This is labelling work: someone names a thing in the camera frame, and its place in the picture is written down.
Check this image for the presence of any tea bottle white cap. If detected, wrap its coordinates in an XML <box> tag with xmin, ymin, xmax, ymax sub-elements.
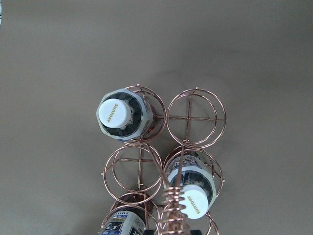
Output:
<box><xmin>96</xmin><ymin>89</ymin><xmax>155</xmax><ymax>141</ymax></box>

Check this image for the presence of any copper wire bottle basket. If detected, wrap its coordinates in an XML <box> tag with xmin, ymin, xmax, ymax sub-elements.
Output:
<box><xmin>102</xmin><ymin>84</ymin><xmax>226</xmax><ymax>235</ymax></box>

